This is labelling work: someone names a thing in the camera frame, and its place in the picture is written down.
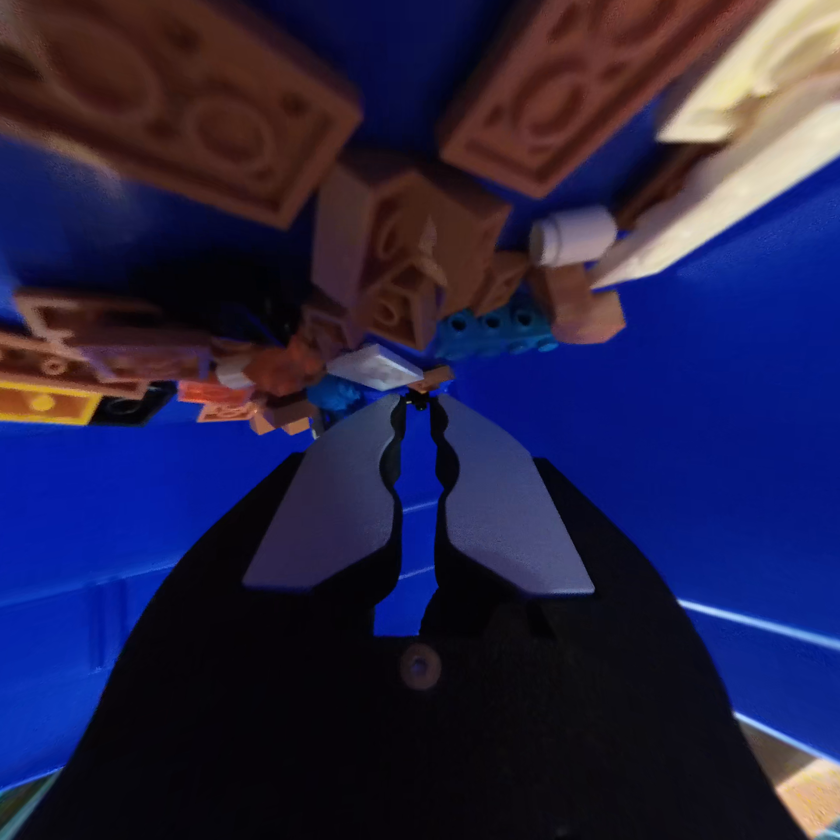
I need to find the pile of loose toy bricks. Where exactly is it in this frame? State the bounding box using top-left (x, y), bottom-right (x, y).
top-left (0, 0), bottom-right (840, 437)

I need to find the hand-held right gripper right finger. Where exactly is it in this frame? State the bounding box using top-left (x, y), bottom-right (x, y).
top-left (428, 393), bottom-right (597, 598)

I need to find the yellow toy brick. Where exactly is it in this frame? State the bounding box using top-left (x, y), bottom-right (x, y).
top-left (0, 381), bottom-right (86, 426)

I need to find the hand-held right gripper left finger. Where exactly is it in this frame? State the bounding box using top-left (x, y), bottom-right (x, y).
top-left (243, 394), bottom-right (405, 593)

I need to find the blue plastic bin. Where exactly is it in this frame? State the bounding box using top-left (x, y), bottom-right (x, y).
top-left (0, 0), bottom-right (840, 798)

